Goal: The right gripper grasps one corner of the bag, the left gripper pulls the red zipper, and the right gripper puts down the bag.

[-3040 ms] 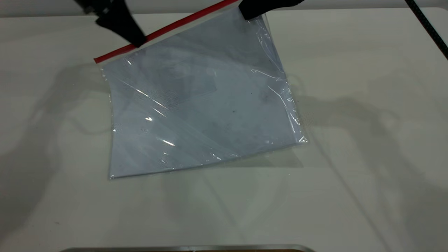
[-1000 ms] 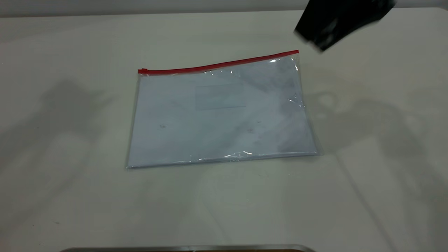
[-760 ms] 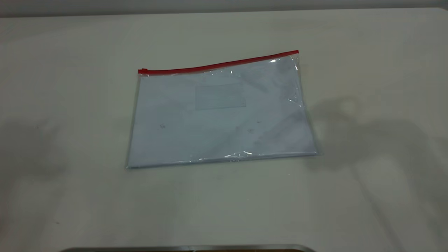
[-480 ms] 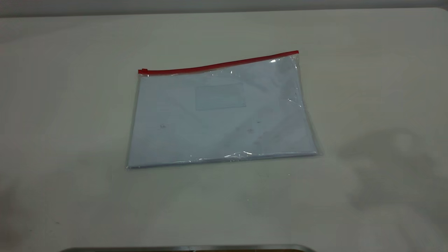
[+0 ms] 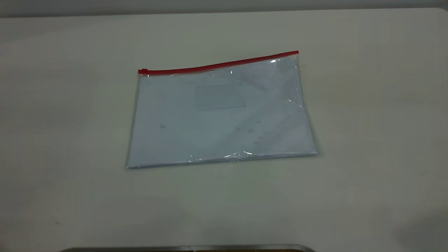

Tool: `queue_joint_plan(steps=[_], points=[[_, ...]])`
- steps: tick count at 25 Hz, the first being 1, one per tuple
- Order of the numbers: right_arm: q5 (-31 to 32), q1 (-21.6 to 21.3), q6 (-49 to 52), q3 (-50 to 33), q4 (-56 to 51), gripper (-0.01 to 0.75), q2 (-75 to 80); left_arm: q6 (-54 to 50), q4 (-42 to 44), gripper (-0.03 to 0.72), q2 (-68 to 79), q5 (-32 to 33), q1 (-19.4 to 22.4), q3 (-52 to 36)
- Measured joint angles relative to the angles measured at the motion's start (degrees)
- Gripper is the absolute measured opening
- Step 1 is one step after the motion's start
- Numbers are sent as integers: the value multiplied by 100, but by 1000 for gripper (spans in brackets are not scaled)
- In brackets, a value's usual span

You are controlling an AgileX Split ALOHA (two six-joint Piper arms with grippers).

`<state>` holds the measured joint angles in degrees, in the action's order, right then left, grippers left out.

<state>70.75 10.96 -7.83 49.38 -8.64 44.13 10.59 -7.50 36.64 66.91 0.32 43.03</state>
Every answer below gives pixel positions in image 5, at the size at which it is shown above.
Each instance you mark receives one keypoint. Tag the transparent zip bag red strip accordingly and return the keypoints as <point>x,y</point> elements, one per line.
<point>217,115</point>

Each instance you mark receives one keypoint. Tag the red zipper slider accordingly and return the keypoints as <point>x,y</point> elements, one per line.
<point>143,71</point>

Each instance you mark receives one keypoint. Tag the metal edge bar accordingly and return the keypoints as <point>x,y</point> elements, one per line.
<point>175,249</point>

